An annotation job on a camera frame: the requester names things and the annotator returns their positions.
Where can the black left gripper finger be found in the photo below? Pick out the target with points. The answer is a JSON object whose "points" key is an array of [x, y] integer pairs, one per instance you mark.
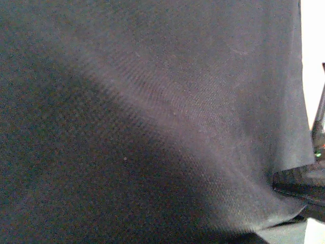
{"points": [[306, 182]]}

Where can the black student bag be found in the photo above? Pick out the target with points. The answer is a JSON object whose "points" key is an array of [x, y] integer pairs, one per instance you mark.
{"points": [[148, 121]]}

